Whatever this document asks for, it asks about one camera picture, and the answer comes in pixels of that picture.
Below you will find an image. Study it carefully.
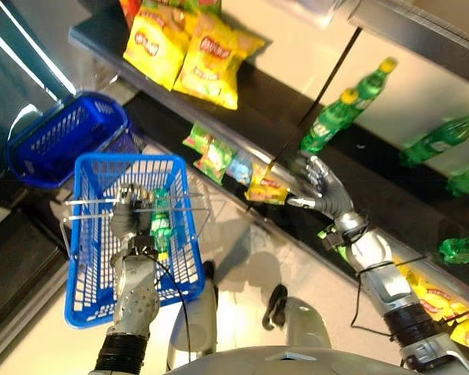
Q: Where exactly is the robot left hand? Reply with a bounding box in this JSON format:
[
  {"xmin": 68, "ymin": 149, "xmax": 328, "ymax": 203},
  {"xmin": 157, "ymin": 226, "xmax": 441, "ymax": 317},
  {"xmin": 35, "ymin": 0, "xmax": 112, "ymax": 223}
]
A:
[{"xmin": 109, "ymin": 183, "xmax": 156, "ymax": 241}]

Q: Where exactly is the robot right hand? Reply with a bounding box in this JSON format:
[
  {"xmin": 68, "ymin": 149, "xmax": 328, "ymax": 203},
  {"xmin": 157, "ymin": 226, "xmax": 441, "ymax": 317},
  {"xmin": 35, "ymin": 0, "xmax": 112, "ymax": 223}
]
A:
[{"xmin": 287, "ymin": 155, "xmax": 356, "ymax": 220}]

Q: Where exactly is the bright blue plastic shopping basket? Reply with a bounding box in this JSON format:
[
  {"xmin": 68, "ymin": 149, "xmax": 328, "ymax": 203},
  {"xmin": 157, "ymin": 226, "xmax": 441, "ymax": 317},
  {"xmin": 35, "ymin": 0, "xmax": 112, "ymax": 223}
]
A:
[{"xmin": 60, "ymin": 152, "xmax": 211, "ymax": 330}]

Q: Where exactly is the dark blue plastic shopping basket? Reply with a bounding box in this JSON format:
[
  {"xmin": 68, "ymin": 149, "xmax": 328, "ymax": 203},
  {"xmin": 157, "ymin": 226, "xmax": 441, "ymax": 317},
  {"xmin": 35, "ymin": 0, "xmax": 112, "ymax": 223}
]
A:
[{"xmin": 5, "ymin": 91, "xmax": 133, "ymax": 189}]

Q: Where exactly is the yellow red snack packet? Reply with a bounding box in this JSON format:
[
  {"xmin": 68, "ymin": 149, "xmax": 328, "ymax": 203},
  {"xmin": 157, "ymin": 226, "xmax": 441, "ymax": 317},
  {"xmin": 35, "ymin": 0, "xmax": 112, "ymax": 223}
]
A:
[{"xmin": 244, "ymin": 162, "xmax": 290, "ymax": 206}]

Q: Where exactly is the blue snack packet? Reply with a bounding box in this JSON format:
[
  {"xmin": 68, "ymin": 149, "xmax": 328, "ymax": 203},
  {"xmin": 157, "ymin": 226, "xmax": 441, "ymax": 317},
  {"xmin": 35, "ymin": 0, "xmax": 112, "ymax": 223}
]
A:
[{"xmin": 225, "ymin": 153, "xmax": 254, "ymax": 185}]

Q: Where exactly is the green snack packet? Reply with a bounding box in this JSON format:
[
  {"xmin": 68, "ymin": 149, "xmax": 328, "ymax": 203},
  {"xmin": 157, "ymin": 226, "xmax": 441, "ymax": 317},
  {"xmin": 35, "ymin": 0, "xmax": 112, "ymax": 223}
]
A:
[
  {"xmin": 192, "ymin": 138, "xmax": 236, "ymax": 185},
  {"xmin": 181, "ymin": 123, "xmax": 214, "ymax": 154}
]

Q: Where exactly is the dark shop shelf unit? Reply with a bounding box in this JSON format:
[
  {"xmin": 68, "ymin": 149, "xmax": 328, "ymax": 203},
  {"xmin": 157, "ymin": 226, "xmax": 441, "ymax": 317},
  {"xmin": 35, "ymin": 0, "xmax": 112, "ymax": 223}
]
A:
[{"xmin": 67, "ymin": 0, "xmax": 469, "ymax": 313}]

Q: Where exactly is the dark low cabinet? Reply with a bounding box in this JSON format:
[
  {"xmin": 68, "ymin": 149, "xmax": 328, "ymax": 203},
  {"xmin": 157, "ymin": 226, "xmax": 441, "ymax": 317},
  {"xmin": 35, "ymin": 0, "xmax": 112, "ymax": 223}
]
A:
[{"xmin": 0, "ymin": 206, "xmax": 70, "ymax": 347}]

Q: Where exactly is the silver robot left leg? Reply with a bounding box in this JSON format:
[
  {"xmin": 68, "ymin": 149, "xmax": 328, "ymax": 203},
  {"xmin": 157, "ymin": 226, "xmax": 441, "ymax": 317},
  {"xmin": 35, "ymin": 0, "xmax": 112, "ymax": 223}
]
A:
[{"xmin": 165, "ymin": 259, "xmax": 220, "ymax": 373}]

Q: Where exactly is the silver robot leg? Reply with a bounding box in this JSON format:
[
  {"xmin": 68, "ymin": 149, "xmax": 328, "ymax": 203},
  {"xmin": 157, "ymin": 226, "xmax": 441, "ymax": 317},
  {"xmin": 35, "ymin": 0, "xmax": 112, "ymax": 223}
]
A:
[
  {"xmin": 165, "ymin": 259, "xmax": 220, "ymax": 373},
  {"xmin": 260, "ymin": 284, "xmax": 334, "ymax": 349}
]

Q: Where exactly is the silver robot right leg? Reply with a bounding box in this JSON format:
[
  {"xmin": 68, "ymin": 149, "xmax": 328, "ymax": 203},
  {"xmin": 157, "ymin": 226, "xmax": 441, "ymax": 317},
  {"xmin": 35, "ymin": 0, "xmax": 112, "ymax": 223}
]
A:
[{"xmin": 260, "ymin": 284, "xmax": 334, "ymax": 349}]

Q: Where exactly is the silver robot torso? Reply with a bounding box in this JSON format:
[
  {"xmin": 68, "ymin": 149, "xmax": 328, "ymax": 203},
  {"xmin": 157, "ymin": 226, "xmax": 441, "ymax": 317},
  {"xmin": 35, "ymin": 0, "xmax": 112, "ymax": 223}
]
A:
[{"xmin": 165, "ymin": 345, "xmax": 417, "ymax": 375}]

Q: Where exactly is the yellow chips bag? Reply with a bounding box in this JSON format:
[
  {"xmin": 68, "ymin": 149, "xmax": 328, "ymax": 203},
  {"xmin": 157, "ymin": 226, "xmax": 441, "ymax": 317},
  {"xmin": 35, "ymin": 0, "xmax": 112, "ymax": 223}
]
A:
[
  {"xmin": 172, "ymin": 12, "xmax": 267, "ymax": 111},
  {"xmin": 123, "ymin": 2, "xmax": 193, "ymax": 92}
]

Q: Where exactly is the red orange snack bag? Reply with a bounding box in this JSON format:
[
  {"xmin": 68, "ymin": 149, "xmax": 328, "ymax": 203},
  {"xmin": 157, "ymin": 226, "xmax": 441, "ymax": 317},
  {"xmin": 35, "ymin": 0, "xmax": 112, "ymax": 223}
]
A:
[{"xmin": 118, "ymin": 0, "xmax": 142, "ymax": 29}]

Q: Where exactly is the red green snack bag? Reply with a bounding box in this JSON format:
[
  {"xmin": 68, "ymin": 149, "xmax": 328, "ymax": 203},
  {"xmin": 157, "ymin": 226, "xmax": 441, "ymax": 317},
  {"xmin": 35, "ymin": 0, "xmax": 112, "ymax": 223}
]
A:
[{"xmin": 194, "ymin": 0, "xmax": 223, "ymax": 16}]

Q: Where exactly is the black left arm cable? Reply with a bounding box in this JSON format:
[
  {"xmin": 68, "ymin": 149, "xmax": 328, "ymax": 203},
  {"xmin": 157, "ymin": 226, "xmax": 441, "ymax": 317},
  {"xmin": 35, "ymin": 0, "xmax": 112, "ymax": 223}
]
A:
[{"xmin": 138, "ymin": 245, "xmax": 193, "ymax": 365}]

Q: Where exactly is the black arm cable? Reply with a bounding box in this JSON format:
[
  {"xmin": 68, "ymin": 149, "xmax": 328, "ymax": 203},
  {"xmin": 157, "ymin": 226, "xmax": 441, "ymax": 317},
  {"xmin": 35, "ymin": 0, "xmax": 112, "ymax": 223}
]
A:
[
  {"xmin": 138, "ymin": 245, "xmax": 193, "ymax": 365},
  {"xmin": 349, "ymin": 253, "xmax": 430, "ymax": 341}
]

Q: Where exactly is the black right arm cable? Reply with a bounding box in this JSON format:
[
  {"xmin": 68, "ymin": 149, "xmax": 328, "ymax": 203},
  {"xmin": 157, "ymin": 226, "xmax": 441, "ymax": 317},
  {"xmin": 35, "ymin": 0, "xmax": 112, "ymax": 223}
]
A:
[{"xmin": 349, "ymin": 253, "xmax": 430, "ymax": 341}]

